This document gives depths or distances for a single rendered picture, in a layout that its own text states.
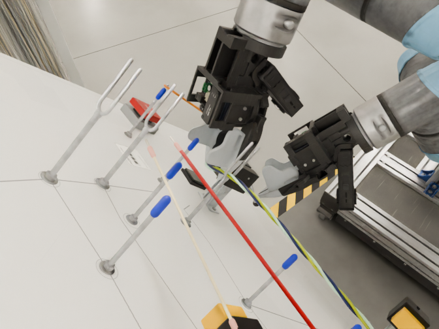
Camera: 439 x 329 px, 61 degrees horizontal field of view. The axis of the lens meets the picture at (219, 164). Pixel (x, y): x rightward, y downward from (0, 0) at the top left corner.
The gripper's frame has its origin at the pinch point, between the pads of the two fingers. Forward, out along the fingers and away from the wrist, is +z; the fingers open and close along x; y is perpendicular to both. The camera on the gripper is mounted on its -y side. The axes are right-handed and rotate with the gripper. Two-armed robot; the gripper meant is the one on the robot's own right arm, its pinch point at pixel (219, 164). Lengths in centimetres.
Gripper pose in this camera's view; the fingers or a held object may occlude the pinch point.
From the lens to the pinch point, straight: 57.6
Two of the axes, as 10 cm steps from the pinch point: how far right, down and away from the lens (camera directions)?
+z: -3.4, 7.9, 5.1
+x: 4.7, 6.1, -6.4
